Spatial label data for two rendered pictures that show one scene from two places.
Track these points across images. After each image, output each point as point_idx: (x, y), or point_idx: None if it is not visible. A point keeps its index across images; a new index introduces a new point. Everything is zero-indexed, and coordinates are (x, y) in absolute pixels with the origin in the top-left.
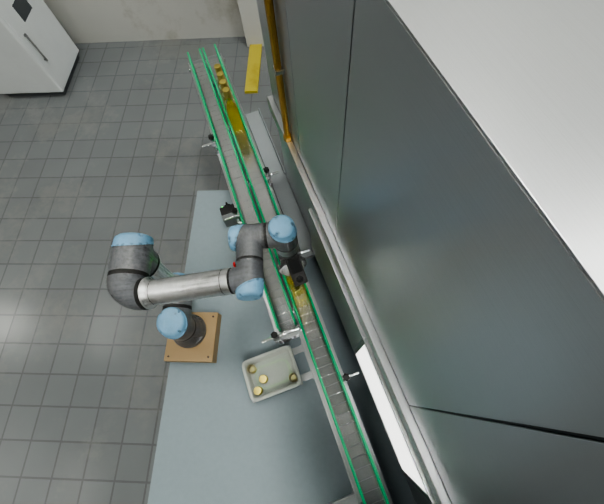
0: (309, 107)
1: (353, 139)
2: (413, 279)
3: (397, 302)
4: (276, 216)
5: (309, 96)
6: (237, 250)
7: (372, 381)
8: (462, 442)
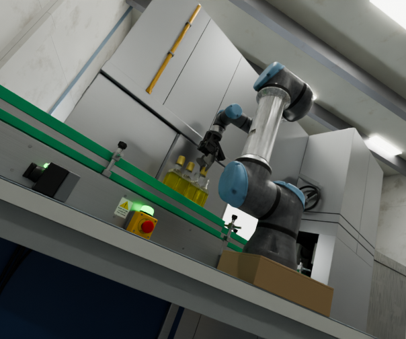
0: (202, 75)
1: (234, 84)
2: (255, 113)
3: None
4: (221, 109)
5: (205, 71)
6: (242, 113)
7: (238, 211)
8: None
